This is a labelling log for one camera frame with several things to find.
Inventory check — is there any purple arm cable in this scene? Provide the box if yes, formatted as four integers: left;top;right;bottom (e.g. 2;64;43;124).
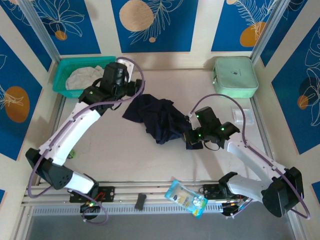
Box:
26;56;146;225
190;93;312;221

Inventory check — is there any aluminium cross rail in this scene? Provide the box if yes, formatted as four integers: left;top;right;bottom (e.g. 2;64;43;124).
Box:
21;180;297;207

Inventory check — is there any small black block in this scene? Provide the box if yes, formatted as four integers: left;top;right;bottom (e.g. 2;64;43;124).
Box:
134;192;147;210

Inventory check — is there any blue and yellow snack packet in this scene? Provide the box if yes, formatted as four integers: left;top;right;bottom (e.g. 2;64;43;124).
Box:
164;179;209;220

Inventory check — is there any small clear plastic packet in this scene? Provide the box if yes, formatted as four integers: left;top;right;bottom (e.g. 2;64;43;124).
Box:
231;107;255;126

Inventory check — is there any aluminium frame post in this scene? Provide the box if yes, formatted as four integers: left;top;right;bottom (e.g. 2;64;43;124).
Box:
18;0;61;66
251;0;294;64

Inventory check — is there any white crumpled t-shirt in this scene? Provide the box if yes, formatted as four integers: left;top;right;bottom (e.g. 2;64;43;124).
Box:
65;65;105;91

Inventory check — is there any navy blue t-shirt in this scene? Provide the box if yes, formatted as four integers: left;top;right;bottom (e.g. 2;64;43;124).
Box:
121;93;193;146

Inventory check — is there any aluminium side rail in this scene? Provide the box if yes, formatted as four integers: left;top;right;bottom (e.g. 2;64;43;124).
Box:
37;96;66;186
249;96;278;171

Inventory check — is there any black connector board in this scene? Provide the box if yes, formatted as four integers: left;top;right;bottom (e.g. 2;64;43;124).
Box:
79;201;101;214
221;199;248;216

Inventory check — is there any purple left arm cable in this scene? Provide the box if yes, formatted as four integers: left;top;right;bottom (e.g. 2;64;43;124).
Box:
26;56;146;225

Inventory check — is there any grey slotted cable duct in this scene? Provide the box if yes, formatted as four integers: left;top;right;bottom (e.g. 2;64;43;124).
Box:
32;203;226;217

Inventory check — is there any teal plastic basket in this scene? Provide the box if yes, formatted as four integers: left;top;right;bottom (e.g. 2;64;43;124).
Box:
51;56;118;99

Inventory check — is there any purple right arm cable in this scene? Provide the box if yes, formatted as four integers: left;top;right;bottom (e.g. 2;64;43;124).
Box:
190;93;312;221

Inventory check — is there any mint green zip case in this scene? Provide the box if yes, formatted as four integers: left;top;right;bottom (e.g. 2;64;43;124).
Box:
211;56;259;99

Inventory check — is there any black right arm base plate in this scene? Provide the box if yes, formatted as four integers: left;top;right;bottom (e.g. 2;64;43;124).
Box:
202;183;248;201

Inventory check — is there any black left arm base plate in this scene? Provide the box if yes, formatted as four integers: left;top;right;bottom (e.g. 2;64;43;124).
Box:
69;186;116;204

